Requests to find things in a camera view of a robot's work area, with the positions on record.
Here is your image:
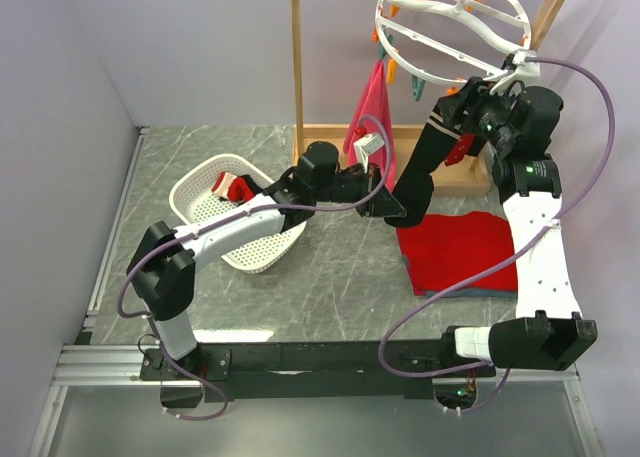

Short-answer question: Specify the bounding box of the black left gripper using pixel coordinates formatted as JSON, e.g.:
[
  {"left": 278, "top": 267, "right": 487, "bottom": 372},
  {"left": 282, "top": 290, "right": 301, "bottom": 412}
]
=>
[{"left": 314, "top": 163, "right": 407, "bottom": 219}]

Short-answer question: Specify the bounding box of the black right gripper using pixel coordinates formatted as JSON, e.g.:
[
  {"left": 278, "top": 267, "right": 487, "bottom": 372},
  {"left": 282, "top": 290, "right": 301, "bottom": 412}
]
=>
[{"left": 436, "top": 76, "right": 521, "bottom": 152}]

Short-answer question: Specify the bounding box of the red white patterned sock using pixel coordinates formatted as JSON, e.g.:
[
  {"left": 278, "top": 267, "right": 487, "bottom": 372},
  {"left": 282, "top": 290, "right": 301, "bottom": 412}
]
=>
[{"left": 211, "top": 172, "right": 256, "bottom": 203}]

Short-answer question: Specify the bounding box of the black sock with stripes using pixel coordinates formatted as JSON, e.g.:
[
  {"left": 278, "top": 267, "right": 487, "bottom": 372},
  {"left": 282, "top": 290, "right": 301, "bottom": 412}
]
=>
[{"left": 385, "top": 105, "right": 460, "bottom": 228}]

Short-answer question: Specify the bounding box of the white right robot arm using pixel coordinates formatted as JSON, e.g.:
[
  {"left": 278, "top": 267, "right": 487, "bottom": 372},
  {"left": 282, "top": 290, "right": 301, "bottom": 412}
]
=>
[{"left": 438, "top": 77, "right": 598, "bottom": 376}]

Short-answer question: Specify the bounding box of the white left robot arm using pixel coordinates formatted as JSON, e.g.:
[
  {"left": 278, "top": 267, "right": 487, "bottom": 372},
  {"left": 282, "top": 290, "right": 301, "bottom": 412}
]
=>
[{"left": 126, "top": 142, "right": 406, "bottom": 379}]

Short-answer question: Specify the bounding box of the white round clip hanger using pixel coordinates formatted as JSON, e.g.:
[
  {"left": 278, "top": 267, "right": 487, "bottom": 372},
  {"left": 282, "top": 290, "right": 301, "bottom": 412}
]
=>
[{"left": 373, "top": 0, "right": 533, "bottom": 91}]

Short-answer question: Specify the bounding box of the red folded towel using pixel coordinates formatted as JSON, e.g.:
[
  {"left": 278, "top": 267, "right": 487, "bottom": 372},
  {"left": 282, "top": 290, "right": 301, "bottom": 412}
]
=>
[{"left": 396, "top": 211, "right": 514, "bottom": 295}]

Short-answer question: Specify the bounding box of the pink hanging towel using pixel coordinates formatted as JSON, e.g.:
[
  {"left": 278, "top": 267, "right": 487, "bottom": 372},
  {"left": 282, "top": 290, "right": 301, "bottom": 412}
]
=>
[{"left": 343, "top": 60, "right": 396, "bottom": 191}]

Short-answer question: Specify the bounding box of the grey folded towel underneath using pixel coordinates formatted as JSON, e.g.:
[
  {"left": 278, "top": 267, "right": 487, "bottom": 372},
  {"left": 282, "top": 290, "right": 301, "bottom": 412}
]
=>
[{"left": 401, "top": 255, "right": 517, "bottom": 300}]

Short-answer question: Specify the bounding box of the white perforated plastic basket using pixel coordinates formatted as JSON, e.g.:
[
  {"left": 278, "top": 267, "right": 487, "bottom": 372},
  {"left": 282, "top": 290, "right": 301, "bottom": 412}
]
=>
[{"left": 168, "top": 153, "right": 308, "bottom": 275}]

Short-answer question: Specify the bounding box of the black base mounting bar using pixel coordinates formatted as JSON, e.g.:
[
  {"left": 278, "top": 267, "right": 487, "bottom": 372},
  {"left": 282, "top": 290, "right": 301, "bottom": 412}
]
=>
[{"left": 139, "top": 340, "right": 480, "bottom": 407}]

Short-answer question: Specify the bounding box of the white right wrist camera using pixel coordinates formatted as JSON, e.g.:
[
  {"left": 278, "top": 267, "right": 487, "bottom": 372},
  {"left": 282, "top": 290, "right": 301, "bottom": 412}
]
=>
[{"left": 490, "top": 49, "right": 540, "bottom": 94}]

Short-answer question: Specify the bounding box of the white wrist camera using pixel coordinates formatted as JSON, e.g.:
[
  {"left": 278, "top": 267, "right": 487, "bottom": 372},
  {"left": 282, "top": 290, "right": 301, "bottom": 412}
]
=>
[
  {"left": 490, "top": 49, "right": 540, "bottom": 94},
  {"left": 352, "top": 128, "right": 385, "bottom": 167}
]

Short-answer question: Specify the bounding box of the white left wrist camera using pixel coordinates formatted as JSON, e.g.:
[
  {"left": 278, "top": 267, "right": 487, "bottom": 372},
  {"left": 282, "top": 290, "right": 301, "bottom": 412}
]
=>
[{"left": 352, "top": 128, "right": 385, "bottom": 167}]

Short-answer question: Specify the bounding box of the wooden hanging rack frame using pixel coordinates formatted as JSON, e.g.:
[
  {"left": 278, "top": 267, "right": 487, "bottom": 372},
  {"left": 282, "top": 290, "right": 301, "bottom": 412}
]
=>
[{"left": 290, "top": 0, "right": 565, "bottom": 183}]

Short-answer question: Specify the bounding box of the aluminium frame rail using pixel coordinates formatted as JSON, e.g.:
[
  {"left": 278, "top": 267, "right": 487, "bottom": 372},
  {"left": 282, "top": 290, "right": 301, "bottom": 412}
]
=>
[{"left": 52, "top": 344, "right": 166, "bottom": 386}]

